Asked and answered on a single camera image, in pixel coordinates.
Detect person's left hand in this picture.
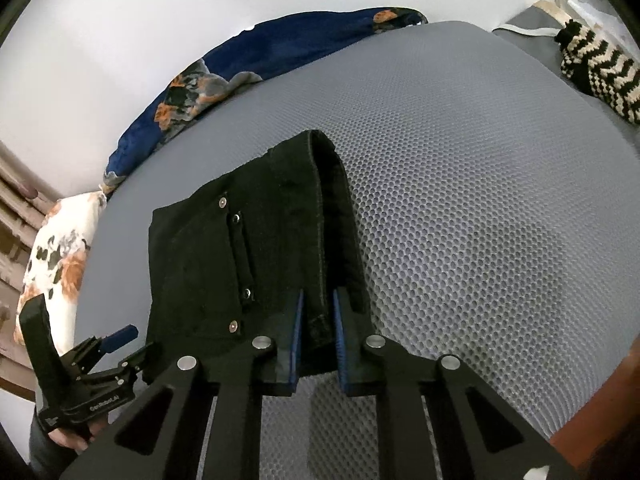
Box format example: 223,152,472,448
47,417,108,453

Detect blue floral blanket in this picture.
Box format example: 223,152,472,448
102,6,430,196

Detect person's left forearm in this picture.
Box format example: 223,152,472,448
27,405,76,480

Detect black pants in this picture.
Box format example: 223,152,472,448
142,129,373,386

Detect brown slatted wooden frame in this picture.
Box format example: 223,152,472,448
0,140,66,401

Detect white dotted cloth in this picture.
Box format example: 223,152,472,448
555,0,631,41

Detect grey cushion with white strip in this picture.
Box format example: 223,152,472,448
492,4,571,68

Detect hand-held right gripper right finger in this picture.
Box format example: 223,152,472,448
332,287,578,480

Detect black cream zigzag knit cloth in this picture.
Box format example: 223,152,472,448
554,19,640,125

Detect white floral pillow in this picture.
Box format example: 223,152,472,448
14,191,108,356

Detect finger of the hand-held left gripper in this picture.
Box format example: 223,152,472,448
117,341,156,375
97,324,140,355

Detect grey honeycomb mattress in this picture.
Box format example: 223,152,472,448
70,21,640,480

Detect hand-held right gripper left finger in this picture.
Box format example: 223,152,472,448
60,290,307,480

